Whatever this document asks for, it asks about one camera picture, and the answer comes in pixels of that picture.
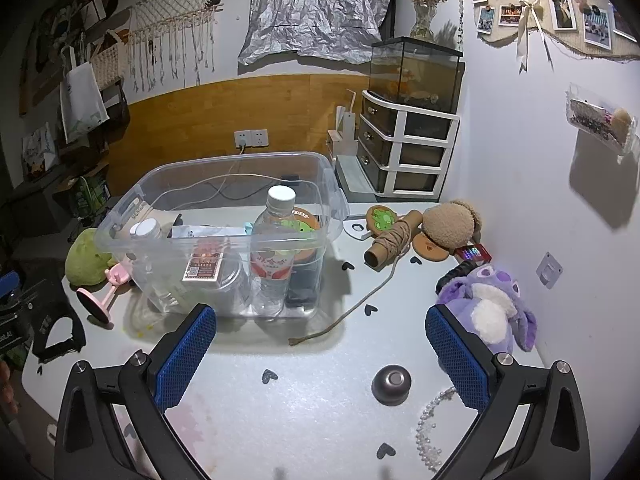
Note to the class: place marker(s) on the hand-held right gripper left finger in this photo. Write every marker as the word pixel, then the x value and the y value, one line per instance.
pixel 185 355

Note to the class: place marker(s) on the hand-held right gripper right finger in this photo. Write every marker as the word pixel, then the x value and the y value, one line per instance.
pixel 457 355

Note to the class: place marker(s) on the black ribbed roller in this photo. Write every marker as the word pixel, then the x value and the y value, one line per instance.
pixel 450 276

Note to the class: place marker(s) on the clear plastic storage bin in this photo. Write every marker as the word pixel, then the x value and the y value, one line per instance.
pixel 165 195

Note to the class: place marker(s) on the round clear plastic container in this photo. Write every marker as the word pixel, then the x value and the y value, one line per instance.
pixel 232 285

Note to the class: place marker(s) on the person's left hand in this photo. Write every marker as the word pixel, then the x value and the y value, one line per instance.
pixel 4 385

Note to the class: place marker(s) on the black cloth bag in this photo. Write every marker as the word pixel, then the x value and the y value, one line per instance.
pixel 42 305

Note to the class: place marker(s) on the grey metal bell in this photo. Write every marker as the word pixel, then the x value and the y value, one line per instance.
pixel 391 385

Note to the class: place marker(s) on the purple plush toy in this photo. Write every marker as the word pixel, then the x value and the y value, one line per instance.
pixel 480 285

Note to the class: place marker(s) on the pearl tiara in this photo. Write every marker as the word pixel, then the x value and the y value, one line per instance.
pixel 421 432

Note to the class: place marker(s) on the red card box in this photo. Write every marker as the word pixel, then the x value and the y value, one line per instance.
pixel 202 265

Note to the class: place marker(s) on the green plush toy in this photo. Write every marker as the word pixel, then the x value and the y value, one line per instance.
pixel 87 260

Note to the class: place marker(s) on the small red box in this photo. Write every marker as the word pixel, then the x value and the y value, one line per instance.
pixel 475 252

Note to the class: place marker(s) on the pink stand mirror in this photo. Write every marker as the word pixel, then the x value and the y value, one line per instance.
pixel 117 275

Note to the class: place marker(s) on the brown cork coaster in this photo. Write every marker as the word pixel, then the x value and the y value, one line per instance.
pixel 430 251

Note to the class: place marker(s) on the red label water bottle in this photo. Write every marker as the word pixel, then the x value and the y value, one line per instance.
pixel 272 265

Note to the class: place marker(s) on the white flat packet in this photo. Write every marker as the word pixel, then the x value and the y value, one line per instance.
pixel 210 231

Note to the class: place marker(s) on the pale green white-capped bottle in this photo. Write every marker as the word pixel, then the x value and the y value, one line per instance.
pixel 145 230

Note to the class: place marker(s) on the beige plush toy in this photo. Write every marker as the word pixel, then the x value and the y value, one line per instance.
pixel 447 222

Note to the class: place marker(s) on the twine spool on cardboard tube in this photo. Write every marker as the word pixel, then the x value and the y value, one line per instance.
pixel 390 240

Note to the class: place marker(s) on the green carton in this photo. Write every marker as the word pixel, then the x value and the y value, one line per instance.
pixel 90 194

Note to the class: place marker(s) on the frog coaster with brown rim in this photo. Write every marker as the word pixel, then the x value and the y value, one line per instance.
pixel 307 222
pixel 381 217

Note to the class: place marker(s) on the illustrated card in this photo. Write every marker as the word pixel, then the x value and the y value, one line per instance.
pixel 37 152

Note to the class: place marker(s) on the white tote bag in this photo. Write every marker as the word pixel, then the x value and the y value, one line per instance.
pixel 82 95

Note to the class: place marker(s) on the dark wooden shelf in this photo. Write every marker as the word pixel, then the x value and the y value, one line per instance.
pixel 115 105

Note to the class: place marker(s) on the white desk organizer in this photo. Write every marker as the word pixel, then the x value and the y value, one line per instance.
pixel 347 132

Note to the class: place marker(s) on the woven basket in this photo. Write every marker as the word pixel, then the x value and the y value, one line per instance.
pixel 107 65

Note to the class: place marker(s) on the glass fish tank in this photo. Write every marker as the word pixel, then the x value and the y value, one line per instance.
pixel 415 80

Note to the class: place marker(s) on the white ribbon bow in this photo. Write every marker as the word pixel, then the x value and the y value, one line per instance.
pixel 524 30

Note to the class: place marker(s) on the patterned vase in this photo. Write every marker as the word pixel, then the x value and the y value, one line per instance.
pixel 423 22

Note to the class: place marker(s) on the silver foil sheet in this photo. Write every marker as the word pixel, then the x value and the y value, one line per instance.
pixel 315 10

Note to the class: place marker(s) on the clear wall hook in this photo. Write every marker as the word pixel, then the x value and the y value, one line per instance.
pixel 549 270

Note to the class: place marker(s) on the white wall socket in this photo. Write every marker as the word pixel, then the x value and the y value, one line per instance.
pixel 242 137
pixel 259 136

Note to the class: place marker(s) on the white frame drawer unit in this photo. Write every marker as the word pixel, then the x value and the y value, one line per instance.
pixel 400 125

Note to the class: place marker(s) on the clear wall organizer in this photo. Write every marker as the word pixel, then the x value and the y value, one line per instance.
pixel 600 120

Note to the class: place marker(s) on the macrame wall hanging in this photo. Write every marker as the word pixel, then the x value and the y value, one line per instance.
pixel 165 15

